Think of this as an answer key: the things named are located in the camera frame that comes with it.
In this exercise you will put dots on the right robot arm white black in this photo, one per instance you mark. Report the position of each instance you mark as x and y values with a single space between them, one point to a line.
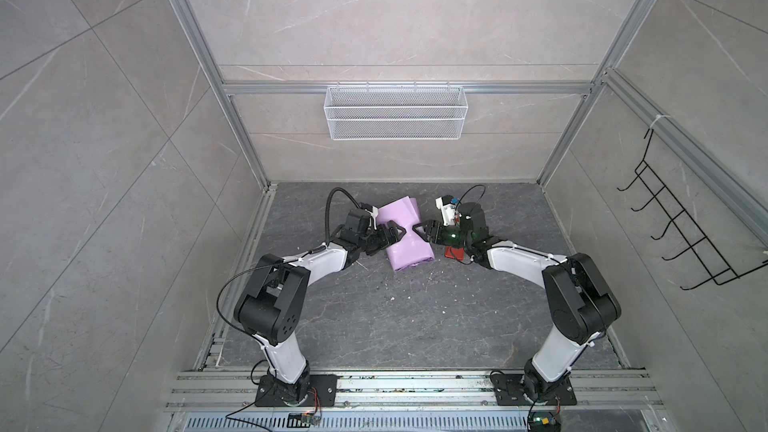
582 306

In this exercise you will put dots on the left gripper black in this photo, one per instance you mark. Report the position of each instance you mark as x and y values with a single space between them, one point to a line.
396 234

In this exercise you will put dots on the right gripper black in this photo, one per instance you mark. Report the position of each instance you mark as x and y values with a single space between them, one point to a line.
429 227

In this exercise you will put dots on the aluminium rail base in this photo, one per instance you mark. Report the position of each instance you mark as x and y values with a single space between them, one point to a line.
417 400

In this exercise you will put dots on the pink wrapping paper sheet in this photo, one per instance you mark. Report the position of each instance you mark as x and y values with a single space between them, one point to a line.
411 250

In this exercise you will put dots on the red tape dispenser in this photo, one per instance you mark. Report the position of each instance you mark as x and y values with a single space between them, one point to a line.
455 254

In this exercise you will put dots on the white wire mesh basket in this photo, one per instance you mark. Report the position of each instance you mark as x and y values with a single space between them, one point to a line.
370 113

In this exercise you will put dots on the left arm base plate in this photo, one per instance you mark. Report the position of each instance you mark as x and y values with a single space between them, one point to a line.
309 389

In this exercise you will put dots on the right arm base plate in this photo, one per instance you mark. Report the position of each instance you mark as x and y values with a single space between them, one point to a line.
519 389

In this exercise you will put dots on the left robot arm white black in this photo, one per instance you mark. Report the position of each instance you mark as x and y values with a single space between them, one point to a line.
271 303

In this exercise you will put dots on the black wire hook rack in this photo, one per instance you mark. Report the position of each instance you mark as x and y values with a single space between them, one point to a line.
677 217

